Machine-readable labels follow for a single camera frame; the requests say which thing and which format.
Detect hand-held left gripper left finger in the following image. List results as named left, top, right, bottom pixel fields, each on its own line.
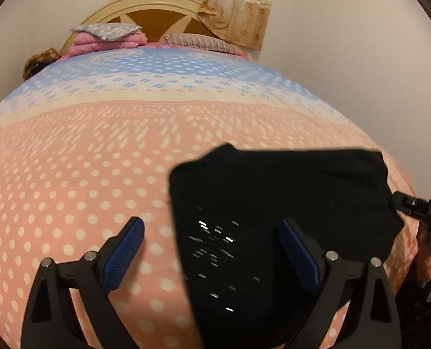
left=20, top=216, right=145, bottom=349

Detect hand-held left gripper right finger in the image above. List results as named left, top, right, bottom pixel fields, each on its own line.
left=277, top=217, right=402, bottom=349

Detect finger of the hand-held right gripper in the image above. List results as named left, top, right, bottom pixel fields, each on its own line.
left=391, top=191, right=431, bottom=216

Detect black pants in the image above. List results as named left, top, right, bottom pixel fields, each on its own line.
left=168, top=143, right=405, bottom=349

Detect pink blue polka-dot bedspread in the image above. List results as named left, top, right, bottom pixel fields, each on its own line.
left=0, top=45, right=419, bottom=349

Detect brown fuzzy object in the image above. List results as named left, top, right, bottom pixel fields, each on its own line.
left=22, top=48, right=62, bottom=81

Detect folded pink blanket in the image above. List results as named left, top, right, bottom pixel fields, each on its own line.
left=58, top=31, right=149, bottom=59

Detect grey patterned pillow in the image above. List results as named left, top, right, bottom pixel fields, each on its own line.
left=70, top=22, right=142, bottom=42

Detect striped pillow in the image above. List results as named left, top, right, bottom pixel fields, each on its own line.
left=164, top=33, right=242, bottom=55

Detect cream wooden bed headboard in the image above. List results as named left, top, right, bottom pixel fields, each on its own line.
left=61, top=0, right=238, bottom=56

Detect beige patterned window curtain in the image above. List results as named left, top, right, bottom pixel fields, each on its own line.
left=119, top=0, right=278, bottom=52

